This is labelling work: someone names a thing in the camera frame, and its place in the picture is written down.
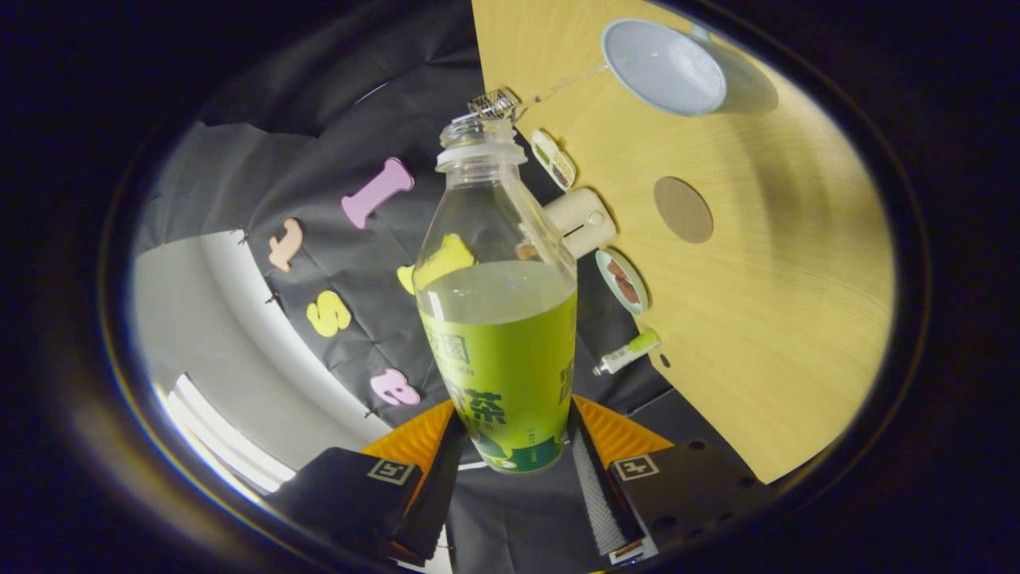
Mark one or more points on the brown meat slice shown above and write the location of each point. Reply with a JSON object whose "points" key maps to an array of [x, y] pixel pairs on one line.
{"points": [[629, 291], [617, 271]]}

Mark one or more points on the white toaster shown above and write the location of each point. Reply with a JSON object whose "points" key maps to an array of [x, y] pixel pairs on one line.
{"points": [[586, 219]]}

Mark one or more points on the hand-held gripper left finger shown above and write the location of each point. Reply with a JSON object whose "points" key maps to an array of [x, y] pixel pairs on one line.
{"points": [[434, 502]]}

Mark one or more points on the round brown coaster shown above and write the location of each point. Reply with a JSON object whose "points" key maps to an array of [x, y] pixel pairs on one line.
{"points": [[684, 210]]}

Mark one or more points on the white divided snack tray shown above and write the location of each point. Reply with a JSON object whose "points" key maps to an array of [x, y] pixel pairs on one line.
{"points": [[554, 159]]}

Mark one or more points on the small white green bottle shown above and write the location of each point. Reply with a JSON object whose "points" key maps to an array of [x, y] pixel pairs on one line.
{"points": [[629, 351]]}

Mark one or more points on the ceiling light panel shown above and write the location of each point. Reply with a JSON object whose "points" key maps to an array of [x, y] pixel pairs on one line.
{"points": [[223, 446]]}

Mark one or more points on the pale green round plate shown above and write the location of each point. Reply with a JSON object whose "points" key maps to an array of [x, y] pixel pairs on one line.
{"points": [[603, 279]]}

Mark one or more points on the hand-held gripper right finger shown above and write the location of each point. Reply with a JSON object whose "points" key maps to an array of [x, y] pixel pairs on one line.
{"points": [[594, 494]]}

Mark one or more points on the green label juice bottle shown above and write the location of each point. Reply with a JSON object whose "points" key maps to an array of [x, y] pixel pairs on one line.
{"points": [[502, 367]]}

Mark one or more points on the wooden table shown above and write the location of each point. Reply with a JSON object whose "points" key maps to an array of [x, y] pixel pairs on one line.
{"points": [[797, 287]]}

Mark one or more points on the white cup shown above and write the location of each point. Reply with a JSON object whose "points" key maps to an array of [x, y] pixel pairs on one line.
{"points": [[661, 68]]}

